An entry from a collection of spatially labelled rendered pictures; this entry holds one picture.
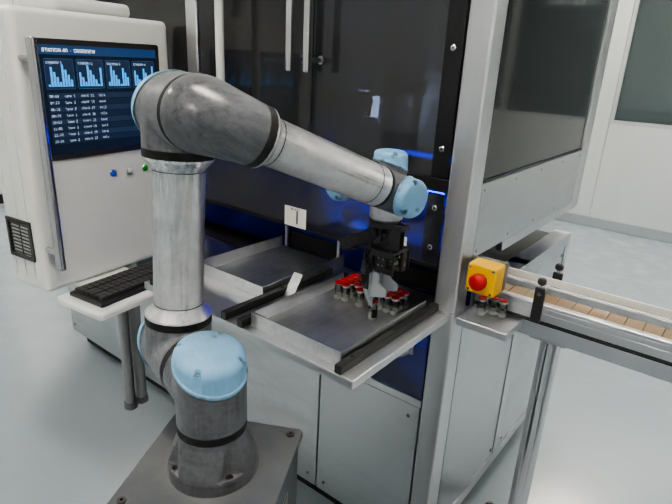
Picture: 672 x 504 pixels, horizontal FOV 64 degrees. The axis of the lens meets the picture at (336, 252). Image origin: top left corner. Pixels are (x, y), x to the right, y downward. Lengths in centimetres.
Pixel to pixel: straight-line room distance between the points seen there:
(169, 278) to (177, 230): 9
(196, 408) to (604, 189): 536
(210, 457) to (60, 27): 117
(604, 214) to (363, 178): 516
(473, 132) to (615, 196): 473
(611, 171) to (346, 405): 461
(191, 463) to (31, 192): 95
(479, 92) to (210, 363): 79
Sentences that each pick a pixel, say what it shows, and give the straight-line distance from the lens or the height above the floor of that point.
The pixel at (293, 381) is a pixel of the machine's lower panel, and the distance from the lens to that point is 182.
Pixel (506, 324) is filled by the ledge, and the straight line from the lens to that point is 137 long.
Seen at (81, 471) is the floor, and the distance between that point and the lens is 232.
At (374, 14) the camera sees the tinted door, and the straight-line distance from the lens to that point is 140.
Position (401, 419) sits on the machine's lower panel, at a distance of 160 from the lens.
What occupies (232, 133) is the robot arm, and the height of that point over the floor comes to 136.
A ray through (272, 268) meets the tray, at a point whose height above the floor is 88.
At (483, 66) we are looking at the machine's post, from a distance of 124.
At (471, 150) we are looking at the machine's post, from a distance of 125.
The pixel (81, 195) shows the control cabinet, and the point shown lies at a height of 106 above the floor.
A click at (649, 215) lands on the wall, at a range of 590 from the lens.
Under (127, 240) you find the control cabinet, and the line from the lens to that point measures 184.
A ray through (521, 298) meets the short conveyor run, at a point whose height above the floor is 93.
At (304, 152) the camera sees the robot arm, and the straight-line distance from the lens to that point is 83.
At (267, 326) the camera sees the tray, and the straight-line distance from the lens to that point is 121.
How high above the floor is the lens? 146
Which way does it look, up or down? 20 degrees down
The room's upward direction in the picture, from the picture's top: 3 degrees clockwise
